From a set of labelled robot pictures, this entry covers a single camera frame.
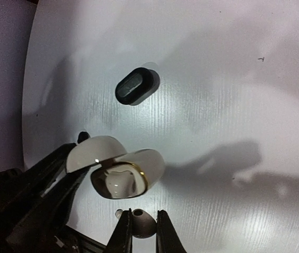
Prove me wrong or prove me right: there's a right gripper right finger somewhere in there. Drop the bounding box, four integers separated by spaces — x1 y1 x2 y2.
156 210 187 253

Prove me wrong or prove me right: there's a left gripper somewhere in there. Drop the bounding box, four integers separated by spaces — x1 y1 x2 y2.
0 143 89 252

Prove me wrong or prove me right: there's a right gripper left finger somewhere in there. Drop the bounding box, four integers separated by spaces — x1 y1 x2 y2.
106 209 133 253

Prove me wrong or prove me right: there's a white earbud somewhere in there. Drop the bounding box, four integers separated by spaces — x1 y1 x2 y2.
114 208 157 239

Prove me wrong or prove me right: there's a white earbud charging case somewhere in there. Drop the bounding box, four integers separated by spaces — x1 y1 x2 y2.
66 136 165 199

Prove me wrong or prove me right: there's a black earbud charging case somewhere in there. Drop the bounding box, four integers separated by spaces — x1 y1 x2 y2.
115 67 160 106

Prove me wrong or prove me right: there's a black earbud left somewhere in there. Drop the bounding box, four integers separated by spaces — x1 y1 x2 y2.
77 131 90 144

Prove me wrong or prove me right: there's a black front frame rail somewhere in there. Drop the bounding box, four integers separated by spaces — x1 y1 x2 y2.
55 226 106 252

